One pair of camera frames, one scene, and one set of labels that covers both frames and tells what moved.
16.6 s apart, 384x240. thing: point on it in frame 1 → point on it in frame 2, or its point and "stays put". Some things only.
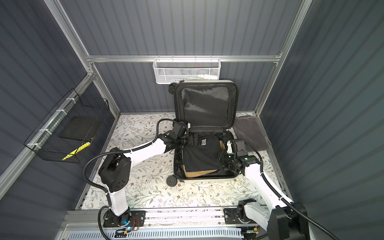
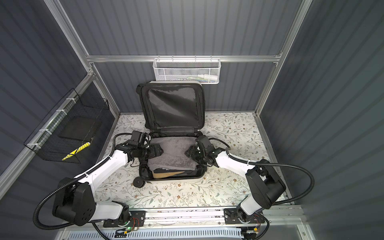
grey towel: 249,128 → 173,157
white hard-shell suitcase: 210,108 → 173,112
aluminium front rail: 89,217 stays put
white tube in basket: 210,77 stays put
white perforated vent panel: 186,234 stays put
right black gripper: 221,158 → 192,150
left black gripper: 191,142 → 153,153
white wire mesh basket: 169,70 stays put
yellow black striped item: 81,148 stays put
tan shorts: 197,173 → 157,175
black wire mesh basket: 71,125 stays put
